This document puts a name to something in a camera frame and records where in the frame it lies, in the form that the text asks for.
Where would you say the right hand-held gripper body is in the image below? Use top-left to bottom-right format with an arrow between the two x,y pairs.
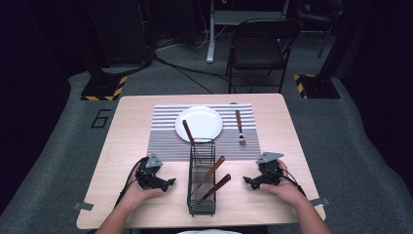
255,151 -> 285,190

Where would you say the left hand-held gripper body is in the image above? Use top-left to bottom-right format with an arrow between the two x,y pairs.
134,152 -> 169,191

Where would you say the person's left hand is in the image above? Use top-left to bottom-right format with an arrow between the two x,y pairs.
124,161 -> 164,210

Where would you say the person's right hand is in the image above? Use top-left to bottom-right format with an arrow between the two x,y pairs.
259,158 -> 309,207

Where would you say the striped grey placemat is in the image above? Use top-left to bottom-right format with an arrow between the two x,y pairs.
146,102 -> 263,162

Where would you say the grey tape strip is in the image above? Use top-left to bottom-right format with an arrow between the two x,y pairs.
73,201 -> 95,212
309,196 -> 331,208

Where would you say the person's white shirt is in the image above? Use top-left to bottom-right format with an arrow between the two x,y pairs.
175,228 -> 244,234

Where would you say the white round plate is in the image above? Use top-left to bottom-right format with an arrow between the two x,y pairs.
174,105 -> 225,144

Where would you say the black yellow striped stand base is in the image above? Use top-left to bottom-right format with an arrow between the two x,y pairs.
80,75 -> 129,102
293,73 -> 342,100

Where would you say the black folding chair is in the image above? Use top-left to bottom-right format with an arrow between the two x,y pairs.
225,18 -> 302,95

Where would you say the black equipment cabinet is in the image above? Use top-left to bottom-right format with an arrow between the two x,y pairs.
82,0 -> 156,70

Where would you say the left hand-held gripper cable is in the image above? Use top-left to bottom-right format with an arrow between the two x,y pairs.
114,158 -> 146,208

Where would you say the hand-held gripper cable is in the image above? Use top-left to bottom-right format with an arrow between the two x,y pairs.
278,166 -> 307,197
114,158 -> 146,208

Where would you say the right hand-held gripper cable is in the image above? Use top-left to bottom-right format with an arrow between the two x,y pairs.
278,166 -> 307,197

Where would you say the wooden-handled spoon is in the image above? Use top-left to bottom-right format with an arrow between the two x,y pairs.
194,173 -> 233,208

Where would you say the wooden-handled knife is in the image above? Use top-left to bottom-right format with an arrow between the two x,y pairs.
193,155 -> 226,195

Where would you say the black wire cutlery basket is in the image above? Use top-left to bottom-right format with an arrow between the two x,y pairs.
186,138 -> 217,218

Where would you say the short wooden-handled utensil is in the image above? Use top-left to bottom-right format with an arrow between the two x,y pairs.
181,119 -> 202,164

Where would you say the wooden-handled fork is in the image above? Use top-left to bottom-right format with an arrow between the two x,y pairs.
235,109 -> 247,146

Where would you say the black floor cable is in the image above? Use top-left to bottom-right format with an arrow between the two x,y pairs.
152,53 -> 235,96

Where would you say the white desk frame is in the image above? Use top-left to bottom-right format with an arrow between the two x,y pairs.
206,0 -> 290,64

